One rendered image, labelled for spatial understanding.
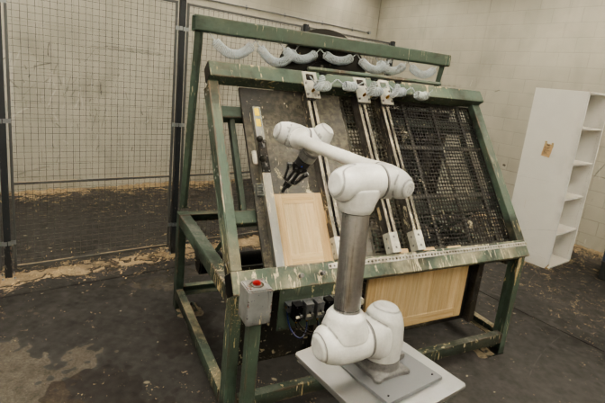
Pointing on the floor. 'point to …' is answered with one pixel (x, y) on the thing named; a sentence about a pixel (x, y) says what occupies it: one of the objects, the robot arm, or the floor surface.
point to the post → (249, 363)
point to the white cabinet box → (556, 171)
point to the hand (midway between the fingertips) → (285, 186)
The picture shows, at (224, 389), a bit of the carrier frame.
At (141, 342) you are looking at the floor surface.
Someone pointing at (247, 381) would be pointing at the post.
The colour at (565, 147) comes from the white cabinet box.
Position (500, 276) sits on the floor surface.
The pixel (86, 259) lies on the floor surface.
